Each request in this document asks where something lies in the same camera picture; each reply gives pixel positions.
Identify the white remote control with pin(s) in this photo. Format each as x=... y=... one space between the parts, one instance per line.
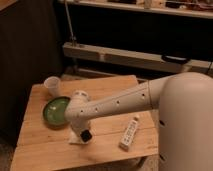
x=128 y=136

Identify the black handle object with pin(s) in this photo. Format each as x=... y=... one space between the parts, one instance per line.
x=175 y=59

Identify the white sponge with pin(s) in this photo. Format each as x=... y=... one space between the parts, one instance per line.
x=75 y=139

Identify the green plate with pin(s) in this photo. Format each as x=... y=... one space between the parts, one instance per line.
x=54 y=111

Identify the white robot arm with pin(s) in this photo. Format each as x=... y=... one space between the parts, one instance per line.
x=185 y=105

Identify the white plastic cup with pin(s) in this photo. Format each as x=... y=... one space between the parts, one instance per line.
x=52 y=84

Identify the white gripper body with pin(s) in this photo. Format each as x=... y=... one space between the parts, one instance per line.
x=78 y=99

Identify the black eraser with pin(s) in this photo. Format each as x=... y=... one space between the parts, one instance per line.
x=86 y=136

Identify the wooden table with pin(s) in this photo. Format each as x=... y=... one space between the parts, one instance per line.
x=43 y=147

